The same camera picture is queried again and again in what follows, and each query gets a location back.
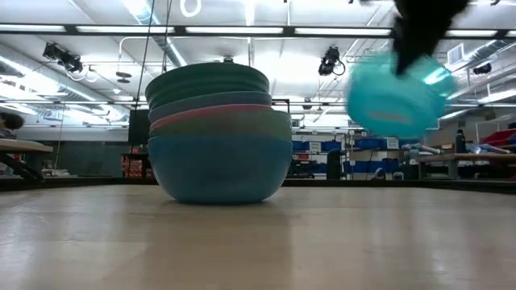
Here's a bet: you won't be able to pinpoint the thin black hanging cable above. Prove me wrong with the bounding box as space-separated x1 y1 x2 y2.
160 0 173 74
135 0 156 110

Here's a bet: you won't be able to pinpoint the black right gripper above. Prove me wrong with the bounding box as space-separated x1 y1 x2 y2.
393 0 471 77

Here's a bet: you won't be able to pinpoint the black bottle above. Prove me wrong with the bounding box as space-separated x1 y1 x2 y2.
455 129 468 154

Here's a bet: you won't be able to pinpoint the black chair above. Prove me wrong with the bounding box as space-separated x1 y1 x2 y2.
326 148 343 180

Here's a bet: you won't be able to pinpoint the black overhead frame bar with lights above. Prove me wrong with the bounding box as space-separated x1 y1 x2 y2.
0 23 516 39

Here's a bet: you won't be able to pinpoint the black ceiling camera on mount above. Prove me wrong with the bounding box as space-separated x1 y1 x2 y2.
42 42 85 75

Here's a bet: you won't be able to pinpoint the grey-blue plastic bowl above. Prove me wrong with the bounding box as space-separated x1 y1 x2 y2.
148 90 273 123

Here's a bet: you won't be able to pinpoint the teal plastic bowl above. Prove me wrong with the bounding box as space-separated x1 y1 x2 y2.
347 51 459 140

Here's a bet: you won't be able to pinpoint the person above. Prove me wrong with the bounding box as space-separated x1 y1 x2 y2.
0 111 26 140

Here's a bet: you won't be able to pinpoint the red crate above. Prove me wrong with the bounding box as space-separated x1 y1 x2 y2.
122 154 155 180

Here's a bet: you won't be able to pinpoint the long wooden workbench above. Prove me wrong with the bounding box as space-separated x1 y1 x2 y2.
417 152 516 180

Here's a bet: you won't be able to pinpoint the black monitor screen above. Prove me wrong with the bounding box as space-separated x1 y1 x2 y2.
128 109 152 147

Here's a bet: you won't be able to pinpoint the olive green plastic bowl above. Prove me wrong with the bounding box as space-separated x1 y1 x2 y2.
148 109 293 143

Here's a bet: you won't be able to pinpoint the blue storage bins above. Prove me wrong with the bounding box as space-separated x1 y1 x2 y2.
354 137 401 151

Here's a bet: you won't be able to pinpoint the large light blue bowl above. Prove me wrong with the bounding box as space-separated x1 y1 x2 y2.
147 134 293 205

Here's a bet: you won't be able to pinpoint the pink plastic bowl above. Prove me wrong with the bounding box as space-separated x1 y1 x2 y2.
149 103 276 131

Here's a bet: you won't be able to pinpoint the black metal rig frame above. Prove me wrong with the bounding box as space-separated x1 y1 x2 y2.
271 97 292 114

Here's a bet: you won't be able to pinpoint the dark green plastic bowl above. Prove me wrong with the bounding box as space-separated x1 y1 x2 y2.
147 81 271 110
144 61 271 102

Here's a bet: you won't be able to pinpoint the wooden workbench with black legs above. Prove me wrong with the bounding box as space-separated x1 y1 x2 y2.
0 138 54 181

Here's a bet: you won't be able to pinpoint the black overhead camera with cable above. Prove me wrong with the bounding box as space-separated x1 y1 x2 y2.
317 45 347 77

